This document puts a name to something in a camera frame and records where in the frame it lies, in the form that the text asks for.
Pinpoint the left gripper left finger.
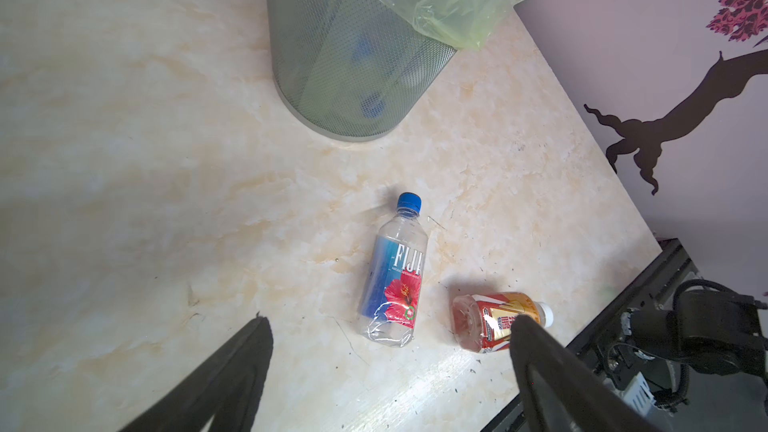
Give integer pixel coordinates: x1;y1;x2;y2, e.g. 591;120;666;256
123;316;274;431

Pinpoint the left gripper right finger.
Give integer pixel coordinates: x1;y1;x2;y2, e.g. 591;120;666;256
509;316;657;432

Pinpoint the Fiji bottle pink flower label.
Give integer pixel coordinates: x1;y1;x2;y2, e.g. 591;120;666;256
358;192;428;347

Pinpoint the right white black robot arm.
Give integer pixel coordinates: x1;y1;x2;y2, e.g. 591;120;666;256
599;279;767;412

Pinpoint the mesh bin with green liner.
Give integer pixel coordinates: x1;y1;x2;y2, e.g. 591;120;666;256
267;0;524;141

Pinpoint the amber tea bottle red label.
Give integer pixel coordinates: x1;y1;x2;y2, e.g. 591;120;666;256
451;292;554;353

